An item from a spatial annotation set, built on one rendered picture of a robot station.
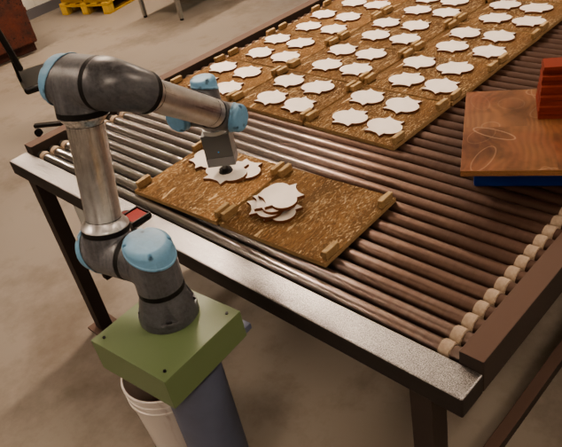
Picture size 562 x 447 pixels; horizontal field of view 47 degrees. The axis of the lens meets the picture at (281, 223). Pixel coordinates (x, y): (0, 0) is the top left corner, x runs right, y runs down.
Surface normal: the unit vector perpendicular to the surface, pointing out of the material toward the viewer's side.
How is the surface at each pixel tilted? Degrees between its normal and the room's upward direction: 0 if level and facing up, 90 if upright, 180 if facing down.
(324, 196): 0
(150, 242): 9
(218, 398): 90
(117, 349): 2
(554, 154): 0
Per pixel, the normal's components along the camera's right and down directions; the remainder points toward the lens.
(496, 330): -0.17, -0.80
